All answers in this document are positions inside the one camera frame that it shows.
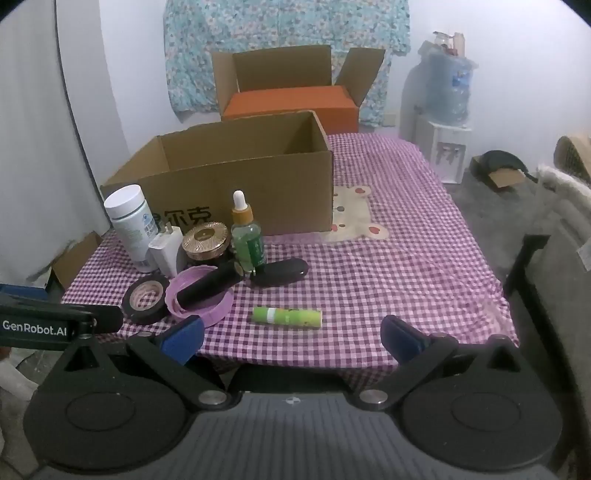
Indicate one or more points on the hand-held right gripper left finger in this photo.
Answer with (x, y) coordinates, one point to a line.
(184, 334)

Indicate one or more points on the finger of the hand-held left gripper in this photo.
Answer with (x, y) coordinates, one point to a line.
(21, 291)
(108, 318)

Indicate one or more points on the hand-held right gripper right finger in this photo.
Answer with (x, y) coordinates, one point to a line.
(401, 339)

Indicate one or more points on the black tape roll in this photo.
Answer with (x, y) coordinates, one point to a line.
(131, 309)

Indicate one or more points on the pink plastic lid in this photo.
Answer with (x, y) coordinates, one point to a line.
(173, 295)

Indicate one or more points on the black cylindrical tube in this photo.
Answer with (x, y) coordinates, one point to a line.
(207, 284)

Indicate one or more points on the white charger plug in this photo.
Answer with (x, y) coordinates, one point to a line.
(164, 249)

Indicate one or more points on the gold-lidded cosmetic jar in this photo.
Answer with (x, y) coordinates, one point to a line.
(205, 237)

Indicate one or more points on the white pill bottle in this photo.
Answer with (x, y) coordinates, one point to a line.
(131, 221)

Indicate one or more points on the green lip balm tube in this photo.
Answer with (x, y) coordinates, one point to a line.
(295, 318)

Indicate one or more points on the green dropper bottle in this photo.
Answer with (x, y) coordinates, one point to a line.
(247, 244)

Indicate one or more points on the black oval case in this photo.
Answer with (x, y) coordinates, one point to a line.
(281, 272)

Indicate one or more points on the brown cardboard box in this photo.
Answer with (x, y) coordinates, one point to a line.
(277, 194)

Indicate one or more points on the small cardboard box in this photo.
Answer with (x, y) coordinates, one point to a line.
(76, 258)

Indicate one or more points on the purple checkered tablecloth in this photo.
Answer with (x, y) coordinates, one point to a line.
(392, 258)

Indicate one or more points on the grey curtain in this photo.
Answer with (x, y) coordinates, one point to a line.
(37, 138)

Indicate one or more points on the dark chair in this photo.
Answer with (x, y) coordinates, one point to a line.
(568, 286)

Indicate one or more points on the flat cardboard piece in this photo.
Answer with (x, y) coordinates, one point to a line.
(505, 177)

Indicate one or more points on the white water dispenser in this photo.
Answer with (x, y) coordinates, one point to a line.
(434, 147)

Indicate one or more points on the black dustpan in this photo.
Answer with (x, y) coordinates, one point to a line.
(501, 159)

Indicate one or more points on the white fluffy cloth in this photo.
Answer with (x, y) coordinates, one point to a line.
(563, 184)

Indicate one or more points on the woven straw basket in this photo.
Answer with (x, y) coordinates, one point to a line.
(575, 154)

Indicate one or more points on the blue water jug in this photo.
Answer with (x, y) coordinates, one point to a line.
(448, 87)

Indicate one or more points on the orange box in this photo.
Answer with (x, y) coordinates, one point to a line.
(295, 101)

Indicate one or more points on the tall-flapped cardboard box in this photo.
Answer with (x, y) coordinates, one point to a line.
(277, 69)

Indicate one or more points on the pale pink bottle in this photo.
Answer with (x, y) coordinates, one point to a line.
(458, 44)

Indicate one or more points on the floral blue cloth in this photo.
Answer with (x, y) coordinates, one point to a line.
(207, 27)

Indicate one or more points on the wall socket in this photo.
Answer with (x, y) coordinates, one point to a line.
(391, 120)

